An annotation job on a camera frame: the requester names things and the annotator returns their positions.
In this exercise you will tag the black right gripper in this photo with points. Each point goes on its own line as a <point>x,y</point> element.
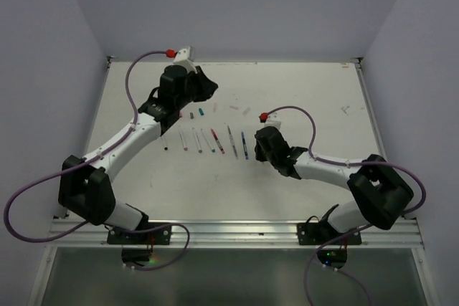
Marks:
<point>259,155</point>

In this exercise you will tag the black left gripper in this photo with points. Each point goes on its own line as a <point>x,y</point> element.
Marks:
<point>206,87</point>

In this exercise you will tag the blue gel pen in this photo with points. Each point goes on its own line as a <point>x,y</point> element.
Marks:
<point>244,145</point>

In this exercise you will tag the dark purple gel pen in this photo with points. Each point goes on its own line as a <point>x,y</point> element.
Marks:
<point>232,142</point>

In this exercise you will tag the green capped white marker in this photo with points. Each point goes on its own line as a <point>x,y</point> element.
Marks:
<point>207,141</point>

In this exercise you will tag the red gel pen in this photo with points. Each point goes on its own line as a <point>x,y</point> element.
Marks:
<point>219,145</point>

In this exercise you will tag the grey capped white marker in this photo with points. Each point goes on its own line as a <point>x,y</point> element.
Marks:
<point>197,140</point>

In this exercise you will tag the pink capped white marker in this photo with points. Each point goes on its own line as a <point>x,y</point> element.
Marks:
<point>183,139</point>

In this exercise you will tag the black white marker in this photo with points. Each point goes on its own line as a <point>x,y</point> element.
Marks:
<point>164,143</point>

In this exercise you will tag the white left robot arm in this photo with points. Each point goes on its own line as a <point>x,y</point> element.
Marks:
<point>86,183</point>

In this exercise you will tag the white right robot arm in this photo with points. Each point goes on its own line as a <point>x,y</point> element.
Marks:
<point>342,217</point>

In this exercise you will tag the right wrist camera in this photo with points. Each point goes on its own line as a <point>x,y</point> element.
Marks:
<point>274,121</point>

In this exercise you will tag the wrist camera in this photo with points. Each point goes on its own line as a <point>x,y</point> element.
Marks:
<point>185,57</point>
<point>274,121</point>

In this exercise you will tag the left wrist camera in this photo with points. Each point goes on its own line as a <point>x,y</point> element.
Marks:
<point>185,57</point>

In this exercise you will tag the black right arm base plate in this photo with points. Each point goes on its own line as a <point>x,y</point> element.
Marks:
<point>317,232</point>

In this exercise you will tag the aluminium front mounting rail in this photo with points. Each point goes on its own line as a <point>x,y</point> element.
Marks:
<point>405,234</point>

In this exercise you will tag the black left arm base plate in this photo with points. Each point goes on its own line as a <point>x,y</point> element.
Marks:
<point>137,251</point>

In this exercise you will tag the aluminium table edge rail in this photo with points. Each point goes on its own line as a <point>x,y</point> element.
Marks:
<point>376,134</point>

